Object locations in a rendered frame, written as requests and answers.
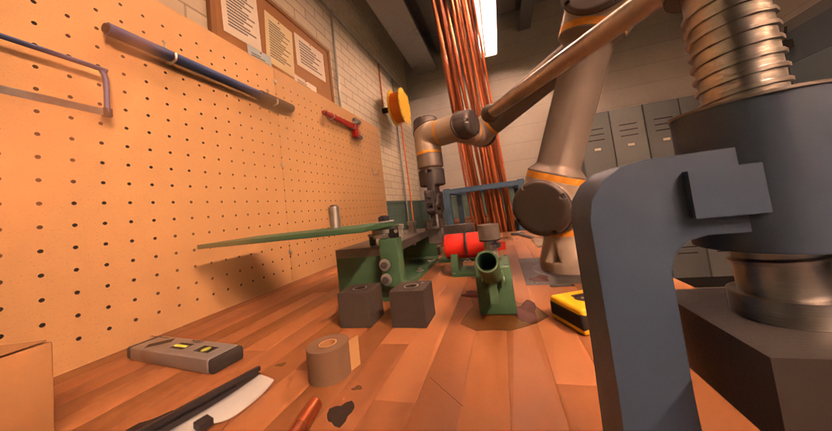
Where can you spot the blue and grey bar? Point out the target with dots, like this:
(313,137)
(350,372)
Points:
(195,67)

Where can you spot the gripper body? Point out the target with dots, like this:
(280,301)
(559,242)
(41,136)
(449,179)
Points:
(435,201)

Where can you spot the grey-blue bench vise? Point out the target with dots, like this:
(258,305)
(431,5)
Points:
(728,236)

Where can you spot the wooden notice board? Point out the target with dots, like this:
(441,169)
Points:
(273,34)

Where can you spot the grey floor sheet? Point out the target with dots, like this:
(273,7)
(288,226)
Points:
(530,274)

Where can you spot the silver metal can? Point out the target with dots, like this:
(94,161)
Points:
(334,216)

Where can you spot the dark green wall box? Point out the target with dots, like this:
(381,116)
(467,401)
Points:
(406,211)

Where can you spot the grey release valve knob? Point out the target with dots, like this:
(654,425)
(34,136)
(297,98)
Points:
(489,231)

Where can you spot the red pipe wrench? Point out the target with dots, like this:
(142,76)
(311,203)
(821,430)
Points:
(343,121)

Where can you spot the dark grey former block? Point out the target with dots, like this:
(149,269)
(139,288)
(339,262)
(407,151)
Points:
(359,305)
(412,304)

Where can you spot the grey box with yellow labels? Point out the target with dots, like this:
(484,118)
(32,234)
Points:
(185,354)

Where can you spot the green top plate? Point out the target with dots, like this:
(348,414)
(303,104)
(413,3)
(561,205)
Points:
(292,235)

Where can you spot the copper tube bundle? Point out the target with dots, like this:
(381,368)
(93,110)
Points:
(465,86)

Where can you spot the green pump lever socket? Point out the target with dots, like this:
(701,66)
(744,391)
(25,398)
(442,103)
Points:
(492,281)

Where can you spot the brown tape roll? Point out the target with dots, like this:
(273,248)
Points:
(328,359)

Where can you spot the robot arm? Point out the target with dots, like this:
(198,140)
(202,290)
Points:
(572,125)

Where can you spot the ceiling light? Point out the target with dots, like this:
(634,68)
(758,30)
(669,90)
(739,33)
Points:
(484,2)

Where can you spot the blue hacksaw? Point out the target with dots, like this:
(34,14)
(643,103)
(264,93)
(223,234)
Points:
(97,83)

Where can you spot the green pipe bender body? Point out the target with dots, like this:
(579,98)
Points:
(364,262)

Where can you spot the orange pegboard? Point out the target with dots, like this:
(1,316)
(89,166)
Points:
(162,190)

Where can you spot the short copper tube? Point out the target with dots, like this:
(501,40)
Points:
(307,415)

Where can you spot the red hydraulic ram cylinder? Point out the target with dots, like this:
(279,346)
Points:
(463,244)

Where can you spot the grey lockers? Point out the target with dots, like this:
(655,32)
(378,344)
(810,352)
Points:
(627,135)

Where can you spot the yellow tape measure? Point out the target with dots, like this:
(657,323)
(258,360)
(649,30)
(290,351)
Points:
(569,311)

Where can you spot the blue steel frame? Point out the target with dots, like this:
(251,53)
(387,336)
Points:
(481,190)

